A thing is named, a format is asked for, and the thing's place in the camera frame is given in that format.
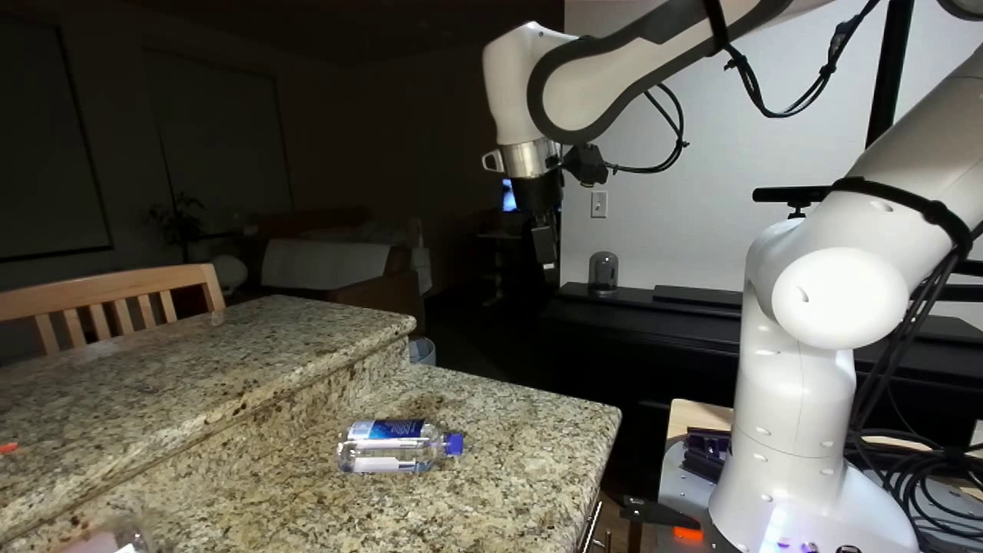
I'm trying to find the wooden chair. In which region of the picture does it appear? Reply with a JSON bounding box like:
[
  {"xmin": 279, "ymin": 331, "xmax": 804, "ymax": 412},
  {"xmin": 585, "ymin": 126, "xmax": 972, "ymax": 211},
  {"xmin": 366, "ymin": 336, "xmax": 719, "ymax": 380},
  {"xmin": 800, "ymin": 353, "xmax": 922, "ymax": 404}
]
[{"xmin": 0, "ymin": 263, "xmax": 227, "ymax": 356}]

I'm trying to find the black cabinet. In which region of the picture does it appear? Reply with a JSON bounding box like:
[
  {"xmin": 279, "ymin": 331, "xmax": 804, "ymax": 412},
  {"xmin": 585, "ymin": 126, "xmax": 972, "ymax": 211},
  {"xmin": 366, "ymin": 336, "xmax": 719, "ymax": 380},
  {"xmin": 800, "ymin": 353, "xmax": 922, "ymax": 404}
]
[{"xmin": 538, "ymin": 281, "xmax": 983, "ymax": 469}]

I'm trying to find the white round lamp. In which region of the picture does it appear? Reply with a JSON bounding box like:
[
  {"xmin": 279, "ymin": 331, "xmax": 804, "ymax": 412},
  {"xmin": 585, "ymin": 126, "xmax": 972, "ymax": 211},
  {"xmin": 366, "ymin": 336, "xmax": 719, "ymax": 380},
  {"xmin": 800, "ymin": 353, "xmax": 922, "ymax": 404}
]
[{"xmin": 210, "ymin": 254, "xmax": 249, "ymax": 297}]

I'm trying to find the glass dome ornament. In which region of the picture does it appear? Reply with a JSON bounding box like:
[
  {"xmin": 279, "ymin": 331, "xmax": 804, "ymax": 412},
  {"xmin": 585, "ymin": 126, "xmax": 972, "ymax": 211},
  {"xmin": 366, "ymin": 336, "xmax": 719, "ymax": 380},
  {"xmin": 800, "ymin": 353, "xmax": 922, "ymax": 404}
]
[{"xmin": 587, "ymin": 251, "xmax": 620, "ymax": 296}]

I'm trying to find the clear plastic bottle blue cap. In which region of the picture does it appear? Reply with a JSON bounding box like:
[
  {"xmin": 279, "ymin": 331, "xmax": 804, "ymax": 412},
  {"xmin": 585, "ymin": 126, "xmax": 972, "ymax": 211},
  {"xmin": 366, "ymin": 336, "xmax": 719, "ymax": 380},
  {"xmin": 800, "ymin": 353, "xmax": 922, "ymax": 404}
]
[{"xmin": 336, "ymin": 418, "xmax": 465, "ymax": 475}]

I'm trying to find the sofa with white cover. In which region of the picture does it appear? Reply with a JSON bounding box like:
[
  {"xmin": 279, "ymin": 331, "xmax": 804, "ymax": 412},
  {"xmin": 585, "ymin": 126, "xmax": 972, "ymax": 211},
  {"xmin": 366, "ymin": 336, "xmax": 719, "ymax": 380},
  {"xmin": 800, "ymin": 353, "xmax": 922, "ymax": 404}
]
[{"xmin": 252, "ymin": 207, "xmax": 433, "ymax": 312}]

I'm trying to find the black clamp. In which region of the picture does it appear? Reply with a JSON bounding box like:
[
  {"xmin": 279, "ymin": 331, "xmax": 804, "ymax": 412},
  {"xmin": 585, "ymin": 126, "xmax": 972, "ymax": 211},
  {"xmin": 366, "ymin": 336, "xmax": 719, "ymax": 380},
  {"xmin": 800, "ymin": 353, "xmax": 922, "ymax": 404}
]
[{"xmin": 620, "ymin": 495, "xmax": 681, "ymax": 532}]

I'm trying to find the dark window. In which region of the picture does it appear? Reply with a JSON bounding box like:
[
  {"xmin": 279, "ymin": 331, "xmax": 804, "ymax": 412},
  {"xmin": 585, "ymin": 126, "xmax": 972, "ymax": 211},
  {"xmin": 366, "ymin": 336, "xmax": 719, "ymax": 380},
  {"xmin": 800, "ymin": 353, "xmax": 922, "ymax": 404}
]
[
  {"xmin": 144, "ymin": 49, "xmax": 294, "ymax": 227},
  {"xmin": 0, "ymin": 15, "xmax": 114, "ymax": 260}
]

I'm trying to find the potted plant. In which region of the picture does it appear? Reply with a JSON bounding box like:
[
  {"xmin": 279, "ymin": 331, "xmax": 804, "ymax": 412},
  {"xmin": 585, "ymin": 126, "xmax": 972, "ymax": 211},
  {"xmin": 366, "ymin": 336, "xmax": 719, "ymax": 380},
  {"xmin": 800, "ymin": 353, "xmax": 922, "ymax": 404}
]
[{"xmin": 144, "ymin": 192, "xmax": 208, "ymax": 263}]

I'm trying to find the coil of black cable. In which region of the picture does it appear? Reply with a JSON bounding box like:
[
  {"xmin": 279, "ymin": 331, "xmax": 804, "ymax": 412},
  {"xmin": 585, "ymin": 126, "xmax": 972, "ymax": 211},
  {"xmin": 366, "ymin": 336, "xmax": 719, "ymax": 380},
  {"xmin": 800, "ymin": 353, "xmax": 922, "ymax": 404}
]
[{"xmin": 849, "ymin": 430, "xmax": 983, "ymax": 553}]

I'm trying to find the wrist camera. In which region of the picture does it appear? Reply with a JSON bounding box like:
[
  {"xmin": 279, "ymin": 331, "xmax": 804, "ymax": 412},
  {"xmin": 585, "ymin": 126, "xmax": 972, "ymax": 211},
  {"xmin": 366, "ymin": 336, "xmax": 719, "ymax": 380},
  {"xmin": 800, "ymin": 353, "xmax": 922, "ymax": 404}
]
[{"xmin": 563, "ymin": 144, "xmax": 611, "ymax": 188}]

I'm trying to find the black device on stand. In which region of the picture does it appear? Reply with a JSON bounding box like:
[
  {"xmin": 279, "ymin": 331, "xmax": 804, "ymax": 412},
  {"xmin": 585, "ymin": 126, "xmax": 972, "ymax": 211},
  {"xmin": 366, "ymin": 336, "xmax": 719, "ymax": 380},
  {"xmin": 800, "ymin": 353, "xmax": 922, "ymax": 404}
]
[{"xmin": 681, "ymin": 428, "xmax": 732, "ymax": 483}]

